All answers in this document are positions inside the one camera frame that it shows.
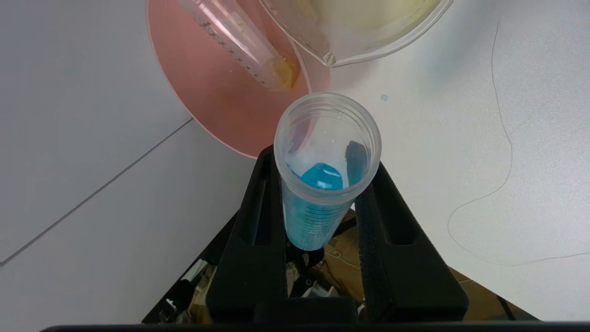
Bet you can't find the pink plastic bowl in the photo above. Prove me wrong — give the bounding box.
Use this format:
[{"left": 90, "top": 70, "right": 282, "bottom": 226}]
[{"left": 146, "top": 0, "right": 331, "bottom": 160}]

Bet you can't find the clear glass beaker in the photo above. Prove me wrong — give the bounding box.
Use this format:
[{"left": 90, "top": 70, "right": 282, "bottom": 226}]
[{"left": 258, "top": 0, "right": 454, "bottom": 68}]

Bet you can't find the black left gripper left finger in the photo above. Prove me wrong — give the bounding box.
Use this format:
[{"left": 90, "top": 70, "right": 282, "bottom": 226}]
[{"left": 205, "top": 145, "right": 289, "bottom": 324}]

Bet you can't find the test tube with blue pigment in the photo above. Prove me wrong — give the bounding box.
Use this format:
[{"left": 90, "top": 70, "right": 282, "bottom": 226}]
[{"left": 274, "top": 92, "right": 383, "bottom": 252}]

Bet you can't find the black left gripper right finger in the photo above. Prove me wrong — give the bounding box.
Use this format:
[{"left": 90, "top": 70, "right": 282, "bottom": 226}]
[{"left": 354, "top": 161, "right": 470, "bottom": 322}]

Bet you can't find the test tube with yellow pigment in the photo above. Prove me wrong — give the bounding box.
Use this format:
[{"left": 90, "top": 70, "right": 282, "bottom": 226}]
[{"left": 177, "top": 0, "right": 303, "bottom": 92}]

